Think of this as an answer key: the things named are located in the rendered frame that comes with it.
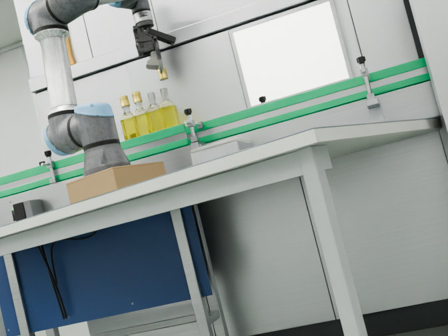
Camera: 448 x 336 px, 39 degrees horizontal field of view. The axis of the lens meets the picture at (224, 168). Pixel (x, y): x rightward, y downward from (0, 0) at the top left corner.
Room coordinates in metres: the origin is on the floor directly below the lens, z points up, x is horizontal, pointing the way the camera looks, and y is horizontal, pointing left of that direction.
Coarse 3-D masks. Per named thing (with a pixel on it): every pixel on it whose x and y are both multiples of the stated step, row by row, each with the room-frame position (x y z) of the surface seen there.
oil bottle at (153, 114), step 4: (152, 104) 2.45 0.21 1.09; (156, 104) 2.44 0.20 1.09; (148, 108) 2.44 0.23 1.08; (152, 108) 2.44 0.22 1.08; (156, 108) 2.43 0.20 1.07; (148, 112) 2.44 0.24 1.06; (152, 112) 2.44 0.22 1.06; (156, 112) 2.43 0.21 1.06; (148, 116) 2.44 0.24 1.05; (152, 116) 2.44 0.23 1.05; (156, 116) 2.43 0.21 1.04; (160, 116) 2.43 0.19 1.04; (148, 120) 2.45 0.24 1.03; (152, 120) 2.44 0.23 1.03; (156, 120) 2.43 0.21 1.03; (160, 120) 2.43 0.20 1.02; (152, 124) 2.44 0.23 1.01; (156, 124) 2.43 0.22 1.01; (160, 124) 2.43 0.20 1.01; (152, 128) 2.44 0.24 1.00; (156, 128) 2.44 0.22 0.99; (160, 128) 2.43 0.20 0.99; (152, 132) 2.44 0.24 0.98
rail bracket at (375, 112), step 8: (360, 64) 2.09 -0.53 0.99; (360, 72) 2.09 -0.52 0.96; (368, 72) 2.09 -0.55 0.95; (368, 80) 2.09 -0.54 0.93; (368, 88) 2.08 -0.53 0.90; (368, 96) 2.08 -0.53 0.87; (368, 104) 2.08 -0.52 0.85; (376, 104) 2.08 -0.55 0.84; (368, 112) 2.18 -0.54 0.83; (376, 112) 2.17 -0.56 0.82; (376, 120) 2.18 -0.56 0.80; (384, 120) 2.17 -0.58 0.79
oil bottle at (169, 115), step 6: (162, 102) 2.42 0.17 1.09; (168, 102) 2.41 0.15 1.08; (162, 108) 2.42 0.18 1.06; (168, 108) 2.41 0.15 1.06; (174, 108) 2.43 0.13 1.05; (162, 114) 2.42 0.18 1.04; (168, 114) 2.41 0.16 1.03; (174, 114) 2.41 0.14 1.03; (162, 120) 2.42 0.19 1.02; (168, 120) 2.41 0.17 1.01; (174, 120) 2.41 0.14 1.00; (168, 126) 2.42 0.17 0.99
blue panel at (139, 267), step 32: (128, 224) 2.37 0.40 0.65; (160, 224) 2.34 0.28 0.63; (192, 224) 2.31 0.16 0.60; (32, 256) 2.49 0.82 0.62; (64, 256) 2.45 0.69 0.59; (96, 256) 2.42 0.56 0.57; (128, 256) 2.38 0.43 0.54; (160, 256) 2.35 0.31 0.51; (0, 288) 2.54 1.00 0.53; (32, 288) 2.50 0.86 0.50; (64, 288) 2.46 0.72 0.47; (96, 288) 2.43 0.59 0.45; (128, 288) 2.39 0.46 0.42; (160, 288) 2.36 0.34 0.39; (32, 320) 2.51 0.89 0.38; (64, 320) 2.47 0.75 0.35
